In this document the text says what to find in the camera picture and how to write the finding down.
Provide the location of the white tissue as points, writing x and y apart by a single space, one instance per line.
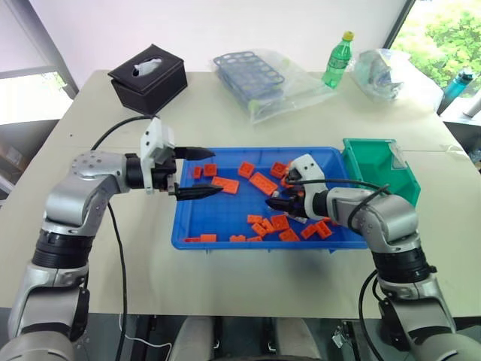
147 65

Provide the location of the blue water bottle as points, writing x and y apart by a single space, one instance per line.
456 84

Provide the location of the green plastic bin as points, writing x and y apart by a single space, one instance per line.
372 165

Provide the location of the green plastic bottle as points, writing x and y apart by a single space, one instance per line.
337 62

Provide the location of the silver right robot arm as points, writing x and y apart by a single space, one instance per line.
391 214

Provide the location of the black tissue box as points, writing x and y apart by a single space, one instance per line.
150 88

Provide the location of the small grey battery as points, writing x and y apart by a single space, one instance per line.
299 219
276 193

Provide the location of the blue test tube rack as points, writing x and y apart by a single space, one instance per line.
248 73

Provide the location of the grey rounded shape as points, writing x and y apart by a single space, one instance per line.
199 340

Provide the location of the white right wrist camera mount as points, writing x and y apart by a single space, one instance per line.
310 169

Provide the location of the white cylinder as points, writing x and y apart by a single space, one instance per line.
472 106

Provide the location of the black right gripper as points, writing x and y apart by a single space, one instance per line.
298 199

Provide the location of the flat long orange brick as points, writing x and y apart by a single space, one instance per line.
263 183
225 184

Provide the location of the crumpled clear plastic bag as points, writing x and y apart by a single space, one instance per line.
379 73

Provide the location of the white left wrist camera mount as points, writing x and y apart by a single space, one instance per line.
152 144

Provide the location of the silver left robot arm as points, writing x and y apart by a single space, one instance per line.
71 195

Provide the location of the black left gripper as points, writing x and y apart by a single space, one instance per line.
162 176

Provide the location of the blue rack in plastic bag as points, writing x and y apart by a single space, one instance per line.
300 90

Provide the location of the blue plastic bin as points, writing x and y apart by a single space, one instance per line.
225 207

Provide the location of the small orange brick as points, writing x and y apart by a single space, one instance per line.
246 169
254 238
210 170
208 237
289 235
309 231
197 172
259 229
278 169
324 228
280 222
255 219
237 238
268 224

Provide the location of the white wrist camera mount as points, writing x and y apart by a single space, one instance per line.
152 144
310 169

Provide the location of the silver metal clasp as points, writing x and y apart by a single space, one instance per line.
339 338

